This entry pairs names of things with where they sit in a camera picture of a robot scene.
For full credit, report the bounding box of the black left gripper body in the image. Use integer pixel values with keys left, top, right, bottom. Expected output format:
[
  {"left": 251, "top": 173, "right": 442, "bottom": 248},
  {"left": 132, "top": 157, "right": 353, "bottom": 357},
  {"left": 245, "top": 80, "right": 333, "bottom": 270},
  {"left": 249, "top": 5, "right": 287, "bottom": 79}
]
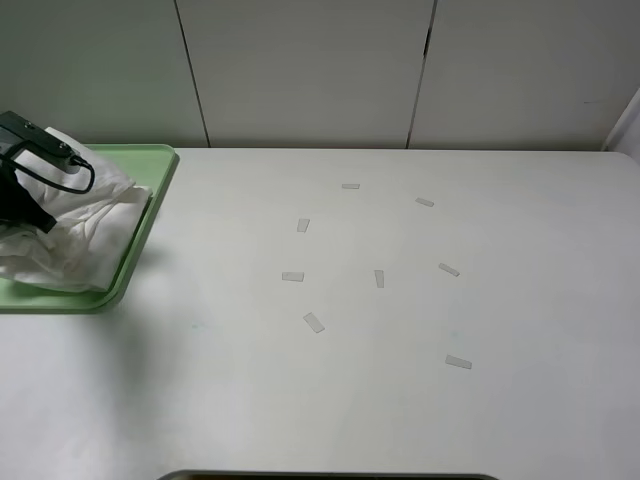
[{"left": 0, "top": 163, "right": 56, "bottom": 233}]

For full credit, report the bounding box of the white short sleeve t-shirt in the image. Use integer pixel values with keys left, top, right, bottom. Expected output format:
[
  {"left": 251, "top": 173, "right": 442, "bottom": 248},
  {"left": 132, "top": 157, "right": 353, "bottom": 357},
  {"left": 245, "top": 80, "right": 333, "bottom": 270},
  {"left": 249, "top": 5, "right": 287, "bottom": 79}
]
[{"left": 1, "top": 127, "right": 152, "bottom": 292}]

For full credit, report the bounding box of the light green plastic tray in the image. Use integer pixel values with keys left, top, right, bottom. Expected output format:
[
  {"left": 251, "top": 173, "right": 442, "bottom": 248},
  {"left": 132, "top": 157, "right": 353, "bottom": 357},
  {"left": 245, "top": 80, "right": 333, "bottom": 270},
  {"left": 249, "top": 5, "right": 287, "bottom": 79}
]
[{"left": 1, "top": 144, "right": 179, "bottom": 315}]

